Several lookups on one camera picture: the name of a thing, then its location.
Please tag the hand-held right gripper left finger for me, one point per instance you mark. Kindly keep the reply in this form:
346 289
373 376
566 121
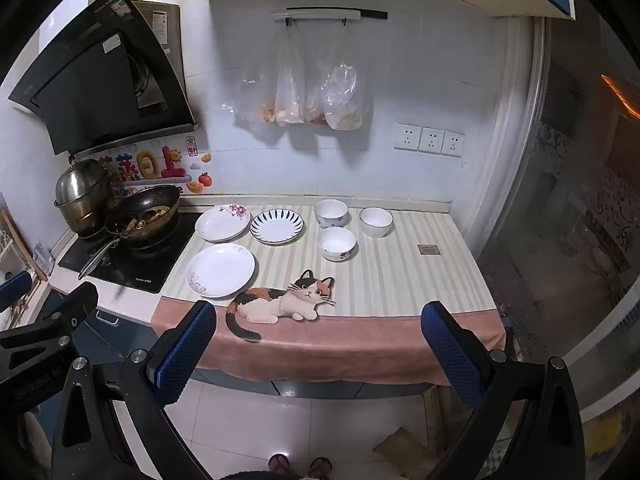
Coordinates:
186 350

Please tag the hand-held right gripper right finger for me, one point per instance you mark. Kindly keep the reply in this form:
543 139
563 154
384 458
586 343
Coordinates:
450 355

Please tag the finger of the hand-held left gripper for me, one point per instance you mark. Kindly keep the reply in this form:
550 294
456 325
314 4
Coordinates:
14 290
65 317

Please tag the large white plate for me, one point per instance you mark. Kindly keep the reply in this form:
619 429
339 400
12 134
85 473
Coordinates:
221 270

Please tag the pink floral white plate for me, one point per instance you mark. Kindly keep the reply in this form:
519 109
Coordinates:
220 225

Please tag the blue striped rim plate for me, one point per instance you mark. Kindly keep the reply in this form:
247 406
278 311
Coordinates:
276 227

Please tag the plain white bowl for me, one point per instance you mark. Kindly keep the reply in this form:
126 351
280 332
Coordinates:
376 221

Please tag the floral white bowl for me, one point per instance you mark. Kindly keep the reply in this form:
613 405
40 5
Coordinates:
336 244

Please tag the blue dotted white bowl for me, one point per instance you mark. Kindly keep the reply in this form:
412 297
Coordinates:
330 212

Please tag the wooden framed rack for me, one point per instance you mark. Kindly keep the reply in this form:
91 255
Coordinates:
22 242

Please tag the cat print striped cloth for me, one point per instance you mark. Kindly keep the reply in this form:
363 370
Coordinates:
400 290

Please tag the black cooktop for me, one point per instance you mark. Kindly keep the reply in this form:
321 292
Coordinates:
137 270

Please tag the cardboard piece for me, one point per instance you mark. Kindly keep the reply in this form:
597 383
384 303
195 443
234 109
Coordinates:
405 447

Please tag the steel pot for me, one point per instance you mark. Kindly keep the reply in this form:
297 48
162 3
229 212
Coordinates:
82 190

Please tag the black frying pan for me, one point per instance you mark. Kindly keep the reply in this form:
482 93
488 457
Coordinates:
145 212

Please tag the person's left foot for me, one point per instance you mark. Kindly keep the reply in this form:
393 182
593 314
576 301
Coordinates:
282 462

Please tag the person's foot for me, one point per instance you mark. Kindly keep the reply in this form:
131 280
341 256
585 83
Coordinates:
320 466
282 462

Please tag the person's right foot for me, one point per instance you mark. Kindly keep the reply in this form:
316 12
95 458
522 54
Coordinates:
320 466

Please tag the glass sliding door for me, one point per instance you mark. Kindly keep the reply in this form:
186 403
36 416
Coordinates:
575 200

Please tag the black range hood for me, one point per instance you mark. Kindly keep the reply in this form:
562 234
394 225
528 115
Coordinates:
90 85

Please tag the clear plastic bag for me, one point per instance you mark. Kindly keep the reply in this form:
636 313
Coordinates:
315 102
252 97
346 97
290 92

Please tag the orange fruit wall sticker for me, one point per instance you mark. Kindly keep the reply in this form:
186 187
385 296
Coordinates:
203 178

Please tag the colourful letter wall stickers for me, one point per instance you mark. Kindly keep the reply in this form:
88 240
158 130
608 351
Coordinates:
150 165

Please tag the red square wall sticker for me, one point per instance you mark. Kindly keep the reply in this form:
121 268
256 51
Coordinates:
191 145

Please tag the white wall socket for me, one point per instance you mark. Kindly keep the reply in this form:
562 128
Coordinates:
431 140
453 143
406 136

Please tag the wall hook rack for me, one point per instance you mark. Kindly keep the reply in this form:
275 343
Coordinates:
325 14

